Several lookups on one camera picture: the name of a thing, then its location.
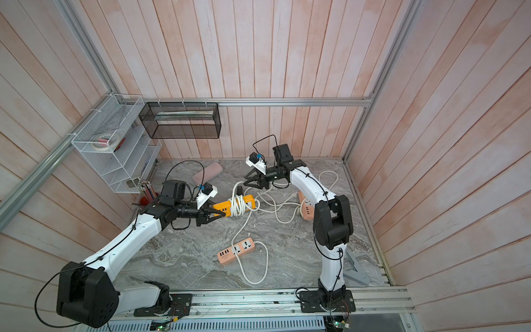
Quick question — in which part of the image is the white cord of front strip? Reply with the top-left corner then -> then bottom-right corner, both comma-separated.
230,238 -> 269,284

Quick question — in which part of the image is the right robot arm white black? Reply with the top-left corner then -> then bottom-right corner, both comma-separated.
243,144 -> 353,310

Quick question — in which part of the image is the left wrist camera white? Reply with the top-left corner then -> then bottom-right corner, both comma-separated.
195,183 -> 218,210

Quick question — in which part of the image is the red pencil cup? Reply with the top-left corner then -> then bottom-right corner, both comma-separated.
136,180 -> 159,207

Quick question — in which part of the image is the black mesh basket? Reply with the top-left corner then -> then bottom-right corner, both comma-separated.
139,102 -> 222,139

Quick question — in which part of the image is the yellow power strip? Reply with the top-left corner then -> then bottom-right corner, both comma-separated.
213,194 -> 257,217

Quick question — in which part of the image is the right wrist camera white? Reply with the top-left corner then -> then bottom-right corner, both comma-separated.
246,152 -> 267,174

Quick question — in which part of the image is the pink power strip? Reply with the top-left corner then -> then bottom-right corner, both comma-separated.
298,191 -> 315,221
217,237 -> 255,265

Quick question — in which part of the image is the pink power strip right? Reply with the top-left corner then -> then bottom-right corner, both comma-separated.
298,191 -> 315,221

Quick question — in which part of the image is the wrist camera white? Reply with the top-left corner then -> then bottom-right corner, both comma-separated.
195,183 -> 218,210
246,152 -> 267,174

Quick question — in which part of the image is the white cord of right strip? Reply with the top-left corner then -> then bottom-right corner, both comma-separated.
248,170 -> 339,225

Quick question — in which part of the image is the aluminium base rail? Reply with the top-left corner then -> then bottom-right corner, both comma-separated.
70,286 -> 416,322

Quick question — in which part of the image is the tape roll in rack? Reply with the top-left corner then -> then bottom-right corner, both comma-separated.
90,133 -> 119,152

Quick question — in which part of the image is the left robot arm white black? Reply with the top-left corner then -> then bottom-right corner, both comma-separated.
56,180 -> 225,328

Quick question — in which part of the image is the pink power strip front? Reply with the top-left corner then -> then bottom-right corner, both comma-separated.
217,237 -> 255,265

